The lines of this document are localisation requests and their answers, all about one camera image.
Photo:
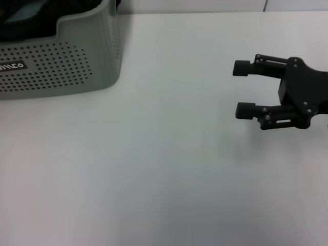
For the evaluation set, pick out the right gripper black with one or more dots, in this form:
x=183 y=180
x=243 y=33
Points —
x=305 y=84

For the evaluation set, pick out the dark green towel black hem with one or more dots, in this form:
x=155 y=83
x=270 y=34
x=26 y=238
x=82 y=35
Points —
x=25 y=15

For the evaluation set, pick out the gray-green perforated storage box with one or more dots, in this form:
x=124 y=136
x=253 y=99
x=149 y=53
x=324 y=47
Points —
x=51 y=77

